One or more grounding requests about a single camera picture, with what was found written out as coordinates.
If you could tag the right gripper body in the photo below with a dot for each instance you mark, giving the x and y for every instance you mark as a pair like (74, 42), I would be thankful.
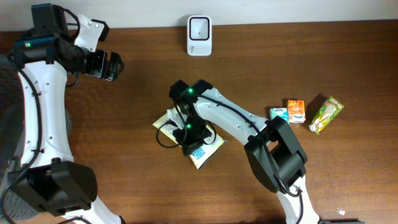
(193, 147)

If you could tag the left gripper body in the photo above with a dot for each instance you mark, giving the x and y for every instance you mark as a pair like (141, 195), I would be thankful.
(102, 65)

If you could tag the large cream wet-wipes packet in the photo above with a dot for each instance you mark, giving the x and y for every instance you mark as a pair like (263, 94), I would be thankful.
(201, 155)

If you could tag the teal tissue pack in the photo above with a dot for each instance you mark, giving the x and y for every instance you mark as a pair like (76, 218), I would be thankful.
(279, 112)

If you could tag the orange tissue pack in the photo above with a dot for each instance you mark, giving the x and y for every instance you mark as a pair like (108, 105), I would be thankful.
(296, 111)

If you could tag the green yellow snack packet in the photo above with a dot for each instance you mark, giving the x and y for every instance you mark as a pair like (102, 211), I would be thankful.
(327, 112)

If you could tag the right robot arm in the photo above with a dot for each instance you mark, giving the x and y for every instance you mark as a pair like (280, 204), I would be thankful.
(274, 153)

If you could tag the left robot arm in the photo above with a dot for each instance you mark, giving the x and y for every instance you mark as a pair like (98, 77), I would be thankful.
(49, 180)

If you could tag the white barcode scanner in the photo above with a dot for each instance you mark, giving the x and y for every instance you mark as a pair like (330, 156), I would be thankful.
(199, 35)

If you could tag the grey plastic mesh basket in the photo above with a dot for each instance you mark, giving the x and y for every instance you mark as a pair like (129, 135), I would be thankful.
(12, 140)

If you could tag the small white paper scrap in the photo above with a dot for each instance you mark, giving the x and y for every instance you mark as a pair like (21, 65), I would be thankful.
(340, 211)

